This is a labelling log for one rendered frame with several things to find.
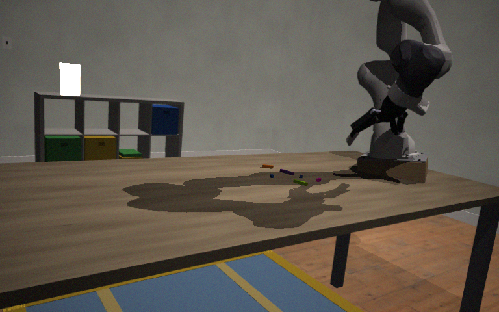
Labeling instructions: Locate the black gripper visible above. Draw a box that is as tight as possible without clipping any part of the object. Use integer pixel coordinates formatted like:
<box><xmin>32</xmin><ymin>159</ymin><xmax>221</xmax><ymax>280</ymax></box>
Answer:
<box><xmin>346</xmin><ymin>95</ymin><xmax>408</xmax><ymax>146</ymax></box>

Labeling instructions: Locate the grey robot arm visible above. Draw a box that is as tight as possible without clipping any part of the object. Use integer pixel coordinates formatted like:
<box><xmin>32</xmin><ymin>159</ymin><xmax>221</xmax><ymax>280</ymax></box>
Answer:
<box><xmin>357</xmin><ymin>0</ymin><xmax>452</xmax><ymax>159</ymax></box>

